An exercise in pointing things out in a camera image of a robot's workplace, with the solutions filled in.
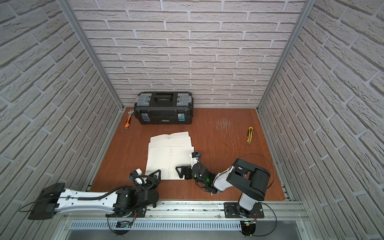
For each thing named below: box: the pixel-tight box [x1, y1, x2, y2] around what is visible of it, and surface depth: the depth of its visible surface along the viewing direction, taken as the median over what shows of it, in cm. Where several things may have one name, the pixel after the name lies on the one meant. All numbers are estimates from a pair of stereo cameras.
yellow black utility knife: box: [247, 126, 254, 146], surface depth 105 cm
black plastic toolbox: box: [134, 91, 194, 125], surface depth 102 cm
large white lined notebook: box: [145, 146, 195, 180], surface depth 91 cm
